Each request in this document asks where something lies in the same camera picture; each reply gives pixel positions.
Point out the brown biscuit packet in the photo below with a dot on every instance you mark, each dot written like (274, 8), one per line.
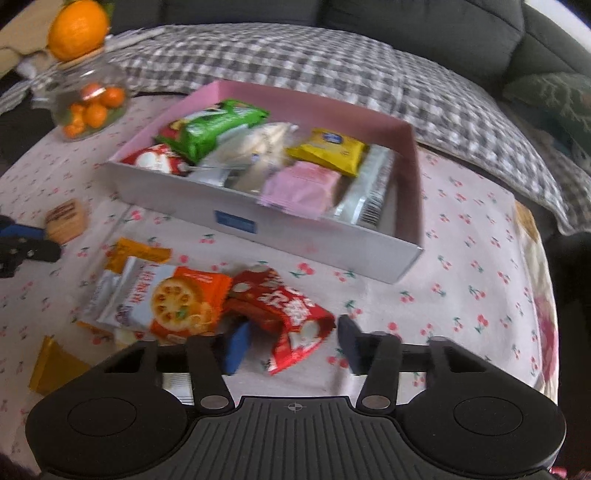
(67, 220)

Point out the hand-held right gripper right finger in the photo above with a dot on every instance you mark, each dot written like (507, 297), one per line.
(350, 345)

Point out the silver foil snack packet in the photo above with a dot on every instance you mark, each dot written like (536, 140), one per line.
(367, 184)

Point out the pile of small oranges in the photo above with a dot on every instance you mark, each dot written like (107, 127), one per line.
(97, 110)

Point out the large orange with leaves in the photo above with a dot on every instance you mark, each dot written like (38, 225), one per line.
(78, 30)

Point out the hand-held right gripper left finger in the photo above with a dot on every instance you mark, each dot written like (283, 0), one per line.
(238, 347)

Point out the red white snack packet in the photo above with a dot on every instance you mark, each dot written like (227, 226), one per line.
(154, 159)
(286, 314)

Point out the small orange snack packet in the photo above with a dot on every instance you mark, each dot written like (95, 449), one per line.
(138, 254)

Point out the pink cardboard box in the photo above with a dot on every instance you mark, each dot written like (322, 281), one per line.
(323, 254)

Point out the green snack packet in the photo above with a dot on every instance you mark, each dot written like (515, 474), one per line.
(207, 127)

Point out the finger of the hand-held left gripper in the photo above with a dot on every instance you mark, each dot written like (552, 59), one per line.
(32, 251)

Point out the orange white cracker packet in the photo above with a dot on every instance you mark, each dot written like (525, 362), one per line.
(175, 302)

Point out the pink snack packet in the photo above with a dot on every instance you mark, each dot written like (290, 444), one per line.
(300, 187)

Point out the yellow snack packet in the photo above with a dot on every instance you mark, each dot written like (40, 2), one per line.
(330, 150)

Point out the dark grey sofa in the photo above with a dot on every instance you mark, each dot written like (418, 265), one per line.
(415, 18)

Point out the grey checked quilted blanket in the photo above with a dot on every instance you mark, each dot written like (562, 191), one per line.
(323, 69)

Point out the glass jar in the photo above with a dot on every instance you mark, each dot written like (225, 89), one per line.
(87, 76)

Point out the gold foil packet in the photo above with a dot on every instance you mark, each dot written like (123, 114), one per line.
(53, 369)

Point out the white clear snack packet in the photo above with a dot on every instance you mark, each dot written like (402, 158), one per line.
(217, 174)

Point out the green patterned pillow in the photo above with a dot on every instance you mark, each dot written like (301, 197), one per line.
(554, 106)

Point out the clear packet of cream biscuits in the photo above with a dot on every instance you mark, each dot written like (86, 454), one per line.
(263, 143)

